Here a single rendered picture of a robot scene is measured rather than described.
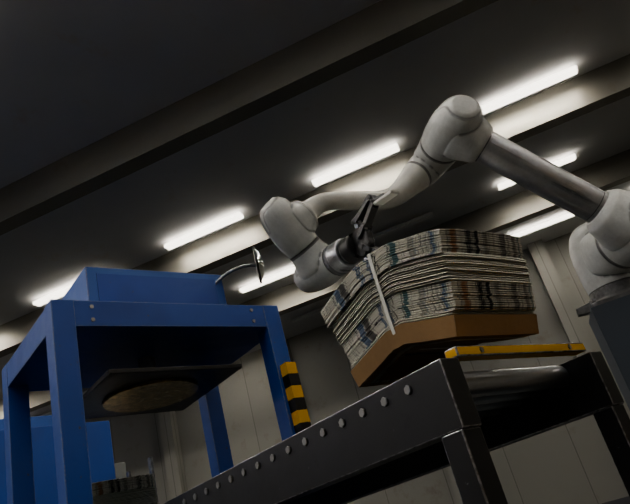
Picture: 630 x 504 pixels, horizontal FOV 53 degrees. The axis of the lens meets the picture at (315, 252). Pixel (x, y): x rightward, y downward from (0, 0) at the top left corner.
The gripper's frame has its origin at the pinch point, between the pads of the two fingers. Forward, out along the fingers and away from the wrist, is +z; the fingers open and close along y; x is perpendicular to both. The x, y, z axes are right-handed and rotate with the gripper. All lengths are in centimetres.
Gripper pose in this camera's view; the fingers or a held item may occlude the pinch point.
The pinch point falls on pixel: (400, 217)
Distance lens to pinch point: 157.7
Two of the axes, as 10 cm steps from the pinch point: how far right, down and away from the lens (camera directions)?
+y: 2.3, 9.1, -3.5
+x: -7.8, -0.5, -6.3
